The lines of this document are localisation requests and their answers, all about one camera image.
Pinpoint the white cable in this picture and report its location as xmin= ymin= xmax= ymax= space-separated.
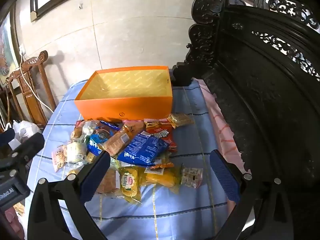
xmin=19 ymin=52 xmax=54 ymax=113

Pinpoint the clear crumpled snack packet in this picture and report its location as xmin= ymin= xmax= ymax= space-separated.
xmin=71 ymin=120 xmax=100 ymax=140

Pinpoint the large blue snack bag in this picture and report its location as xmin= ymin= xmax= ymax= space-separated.
xmin=117 ymin=131 xmax=170 ymax=167

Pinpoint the dark carved wooden bench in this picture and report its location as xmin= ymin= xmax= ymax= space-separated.
xmin=172 ymin=0 xmax=320 ymax=240

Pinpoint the colourful framed painting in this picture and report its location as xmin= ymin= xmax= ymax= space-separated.
xmin=0 ymin=12 xmax=19 ymax=85

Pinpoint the orange biscuit packet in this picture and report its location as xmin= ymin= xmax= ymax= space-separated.
xmin=102 ymin=127 xmax=130 ymax=157

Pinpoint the small blue snack bag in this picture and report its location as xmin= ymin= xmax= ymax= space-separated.
xmin=87 ymin=134 xmax=110 ymax=155

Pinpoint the reddish wooden chair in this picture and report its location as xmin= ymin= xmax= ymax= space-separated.
xmin=5 ymin=50 xmax=57 ymax=128

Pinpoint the round brown bread packet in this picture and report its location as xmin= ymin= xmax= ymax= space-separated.
xmin=96 ymin=169 xmax=120 ymax=194

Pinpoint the pale striped snack packet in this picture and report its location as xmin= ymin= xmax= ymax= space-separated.
xmin=52 ymin=145 xmax=68 ymax=172

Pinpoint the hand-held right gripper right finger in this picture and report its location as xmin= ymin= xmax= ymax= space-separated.
xmin=209 ymin=149 xmax=294 ymax=240

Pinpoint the clear cracker packet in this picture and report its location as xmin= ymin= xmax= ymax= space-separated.
xmin=167 ymin=113 xmax=195 ymax=128

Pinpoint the yellow cake packet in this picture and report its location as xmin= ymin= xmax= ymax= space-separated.
xmin=142 ymin=166 xmax=182 ymax=193

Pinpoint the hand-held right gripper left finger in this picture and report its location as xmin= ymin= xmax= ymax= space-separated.
xmin=27 ymin=150 xmax=111 ymax=240

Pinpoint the white plastic bag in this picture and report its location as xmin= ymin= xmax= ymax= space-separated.
xmin=11 ymin=120 xmax=42 ymax=145

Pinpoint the pink bread packet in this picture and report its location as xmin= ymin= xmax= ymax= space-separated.
xmin=122 ymin=120 xmax=145 ymax=138

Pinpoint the small white snack packet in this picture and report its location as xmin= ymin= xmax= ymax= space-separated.
xmin=181 ymin=166 xmax=203 ymax=189

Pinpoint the orange cardboard box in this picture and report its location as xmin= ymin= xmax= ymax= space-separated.
xmin=74 ymin=65 xmax=174 ymax=121

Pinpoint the yellow soft bread packet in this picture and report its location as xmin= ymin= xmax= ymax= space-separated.
xmin=119 ymin=166 xmax=142 ymax=203

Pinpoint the round cookie packet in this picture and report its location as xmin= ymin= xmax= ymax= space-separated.
xmin=94 ymin=129 xmax=112 ymax=140

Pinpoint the red checkered snack packet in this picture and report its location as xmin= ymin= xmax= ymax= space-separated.
xmin=144 ymin=117 xmax=170 ymax=128

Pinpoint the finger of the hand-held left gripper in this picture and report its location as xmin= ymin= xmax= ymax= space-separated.
xmin=0 ymin=128 xmax=15 ymax=147
xmin=0 ymin=132 xmax=45 ymax=173

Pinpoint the small orange snack packet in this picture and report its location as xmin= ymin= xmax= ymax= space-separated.
xmin=150 ymin=162 xmax=174 ymax=169

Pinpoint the dark blue wrapper bar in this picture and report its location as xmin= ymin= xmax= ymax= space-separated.
xmin=100 ymin=120 xmax=120 ymax=130

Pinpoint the red snack bag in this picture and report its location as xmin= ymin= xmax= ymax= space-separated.
xmin=146 ymin=127 xmax=178 ymax=153

